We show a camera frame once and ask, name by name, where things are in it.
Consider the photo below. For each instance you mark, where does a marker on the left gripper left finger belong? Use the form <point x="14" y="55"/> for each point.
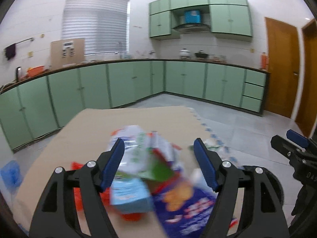
<point x="55" y="214"/>

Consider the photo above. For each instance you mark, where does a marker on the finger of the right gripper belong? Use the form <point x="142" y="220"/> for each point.
<point x="287" y="149"/>
<point x="298" y="139"/>

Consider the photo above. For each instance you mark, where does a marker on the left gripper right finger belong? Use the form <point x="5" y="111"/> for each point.
<point x="261" y="214"/>

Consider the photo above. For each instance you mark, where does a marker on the red plastic bag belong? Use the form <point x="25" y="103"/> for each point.
<point x="105" y="196"/>

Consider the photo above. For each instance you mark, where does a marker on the blue snack bag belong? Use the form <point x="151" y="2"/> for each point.
<point x="183" y="210"/>

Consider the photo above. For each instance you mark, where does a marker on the blue milk carton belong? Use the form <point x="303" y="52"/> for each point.
<point x="130" y="195"/>

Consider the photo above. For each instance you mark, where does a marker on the green white wrapper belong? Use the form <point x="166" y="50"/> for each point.
<point x="157" y="173"/>

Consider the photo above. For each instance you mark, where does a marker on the white green plastic bag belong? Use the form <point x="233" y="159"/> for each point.
<point x="137" y="141"/>

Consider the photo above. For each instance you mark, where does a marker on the black lined trash bin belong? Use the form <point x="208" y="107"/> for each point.
<point x="263" y="191"/>

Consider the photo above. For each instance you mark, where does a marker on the green lower kitchen cabinets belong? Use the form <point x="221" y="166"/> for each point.
<point x="37" y="107"/>

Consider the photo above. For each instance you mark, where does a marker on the beige tablecloth with scalloped edge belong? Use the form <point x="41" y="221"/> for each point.
<point x="88" y="134"/>

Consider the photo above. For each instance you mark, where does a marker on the orange thermos flask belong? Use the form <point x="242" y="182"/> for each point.
<point x="264" y="61"/>

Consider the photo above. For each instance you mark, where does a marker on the brown wooden door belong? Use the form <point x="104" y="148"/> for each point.
<point x="283" y="67"/>
<point x="306" y="116"/>

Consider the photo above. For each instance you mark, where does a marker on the black wok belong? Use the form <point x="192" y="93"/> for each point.
<point x="201" y="55"/>

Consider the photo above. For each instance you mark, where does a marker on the white cooking pot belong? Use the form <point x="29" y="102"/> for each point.
<point x="185" y="54"/>

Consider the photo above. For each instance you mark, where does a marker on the orange plastic basin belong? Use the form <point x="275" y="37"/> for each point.
<point x="32" y="72"/>

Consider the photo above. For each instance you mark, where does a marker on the steel electric kettle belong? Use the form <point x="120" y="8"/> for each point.
<point x="18" y="74"/>

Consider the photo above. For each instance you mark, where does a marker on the black range hood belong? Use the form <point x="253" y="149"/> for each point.
<point x="192" y="28"/>

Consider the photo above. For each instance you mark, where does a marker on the cardboard box on counter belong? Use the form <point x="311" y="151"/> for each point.
<point x="67" y="52"/>

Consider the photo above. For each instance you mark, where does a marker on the window with white blinds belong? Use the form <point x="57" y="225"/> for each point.
<point x="102" y="23"/>

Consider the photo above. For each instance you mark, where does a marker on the green upper wall cabinets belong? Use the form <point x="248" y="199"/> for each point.
<point x="225" y="19"/>

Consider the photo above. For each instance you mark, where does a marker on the dark towel on rail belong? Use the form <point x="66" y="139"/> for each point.
<point x="10" y="51"/>

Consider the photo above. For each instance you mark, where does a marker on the chrome towel rail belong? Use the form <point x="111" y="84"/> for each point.
<point x="25" y="40"/>

